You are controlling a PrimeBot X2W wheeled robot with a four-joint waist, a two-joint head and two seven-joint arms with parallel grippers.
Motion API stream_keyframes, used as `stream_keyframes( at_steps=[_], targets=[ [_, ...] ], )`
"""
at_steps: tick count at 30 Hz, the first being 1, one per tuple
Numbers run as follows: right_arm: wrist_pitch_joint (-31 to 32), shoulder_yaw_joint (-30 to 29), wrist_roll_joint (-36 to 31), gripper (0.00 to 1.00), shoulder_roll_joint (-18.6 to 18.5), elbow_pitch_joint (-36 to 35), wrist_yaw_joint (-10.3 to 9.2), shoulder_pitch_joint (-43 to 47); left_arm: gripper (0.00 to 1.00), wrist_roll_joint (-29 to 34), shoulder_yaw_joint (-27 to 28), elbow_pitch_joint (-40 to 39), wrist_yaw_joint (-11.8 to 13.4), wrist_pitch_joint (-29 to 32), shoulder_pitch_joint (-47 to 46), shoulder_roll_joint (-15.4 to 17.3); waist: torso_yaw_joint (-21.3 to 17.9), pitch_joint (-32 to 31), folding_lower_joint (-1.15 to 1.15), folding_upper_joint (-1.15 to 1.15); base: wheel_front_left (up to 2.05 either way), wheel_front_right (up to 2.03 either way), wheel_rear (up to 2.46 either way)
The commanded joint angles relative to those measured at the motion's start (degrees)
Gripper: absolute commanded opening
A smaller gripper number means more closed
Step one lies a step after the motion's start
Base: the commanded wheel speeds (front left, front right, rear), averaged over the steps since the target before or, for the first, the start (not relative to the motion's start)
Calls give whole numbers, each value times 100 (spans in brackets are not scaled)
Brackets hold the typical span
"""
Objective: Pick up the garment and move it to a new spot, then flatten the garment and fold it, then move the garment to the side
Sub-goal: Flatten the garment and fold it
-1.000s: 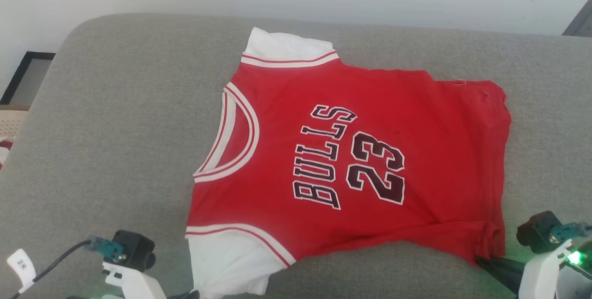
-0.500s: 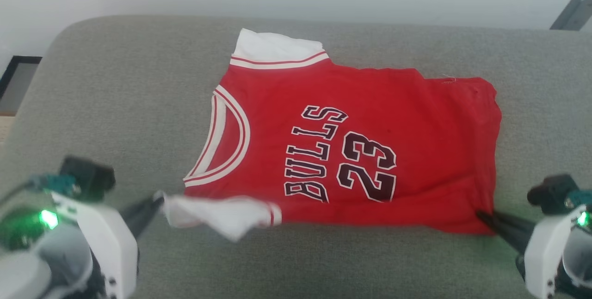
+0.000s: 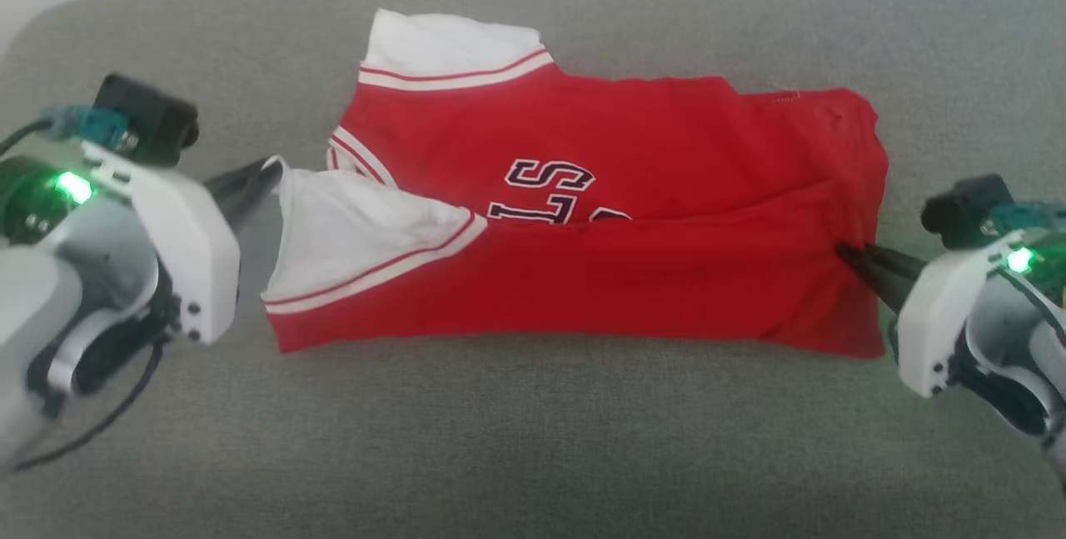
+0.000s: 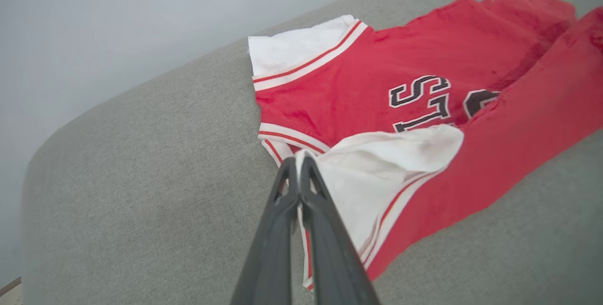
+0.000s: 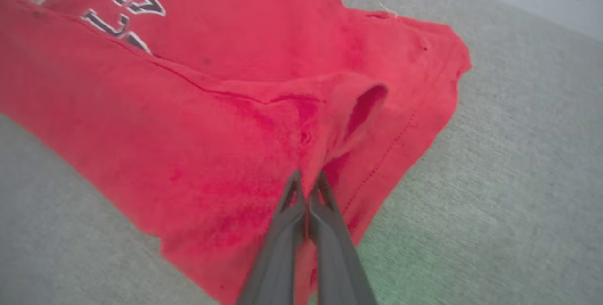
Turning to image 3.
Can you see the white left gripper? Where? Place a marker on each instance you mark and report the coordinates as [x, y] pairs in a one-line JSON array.
[[191, 247]]

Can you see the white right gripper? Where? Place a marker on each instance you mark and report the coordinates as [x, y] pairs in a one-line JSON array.
[[929, 314]]

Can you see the red basketball jersey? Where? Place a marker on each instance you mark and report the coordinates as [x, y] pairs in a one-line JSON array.
[[625, 272]]

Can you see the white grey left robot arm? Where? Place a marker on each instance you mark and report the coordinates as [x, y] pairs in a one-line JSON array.
[[50, 314]]

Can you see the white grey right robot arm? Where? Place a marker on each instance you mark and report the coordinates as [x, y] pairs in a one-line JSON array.
[[1016, 356]]

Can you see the teal right wrist plug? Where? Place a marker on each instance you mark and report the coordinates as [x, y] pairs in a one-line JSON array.
[[1028, 218]]

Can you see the grey fabric sofa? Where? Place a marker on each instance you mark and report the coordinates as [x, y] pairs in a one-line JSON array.
[[533, 439]]

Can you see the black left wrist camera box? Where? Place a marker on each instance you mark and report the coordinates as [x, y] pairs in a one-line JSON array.
[[150, 122]]

